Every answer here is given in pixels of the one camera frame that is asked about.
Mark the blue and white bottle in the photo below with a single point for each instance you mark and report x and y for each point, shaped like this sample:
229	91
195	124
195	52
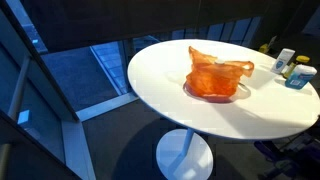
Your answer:
300	78

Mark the orange plastic bag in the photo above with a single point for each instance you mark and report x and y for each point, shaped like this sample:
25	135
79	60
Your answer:
213	80

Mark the dark window blind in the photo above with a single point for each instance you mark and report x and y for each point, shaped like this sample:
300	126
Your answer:
150	16

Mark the small yellow object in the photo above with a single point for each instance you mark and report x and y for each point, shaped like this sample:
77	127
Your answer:
264	48

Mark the purple clamp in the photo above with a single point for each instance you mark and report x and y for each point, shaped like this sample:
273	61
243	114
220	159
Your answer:
266	146

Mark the white tube with blue logo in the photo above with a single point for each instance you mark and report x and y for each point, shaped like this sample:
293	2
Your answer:
282	61

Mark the metal handrail bar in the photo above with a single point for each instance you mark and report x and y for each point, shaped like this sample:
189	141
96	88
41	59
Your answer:
18	90

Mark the yellow lidded jar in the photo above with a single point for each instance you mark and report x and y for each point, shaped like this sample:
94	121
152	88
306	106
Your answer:
302	60

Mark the white table pedestal base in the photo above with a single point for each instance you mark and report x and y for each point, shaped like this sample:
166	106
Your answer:
176	156

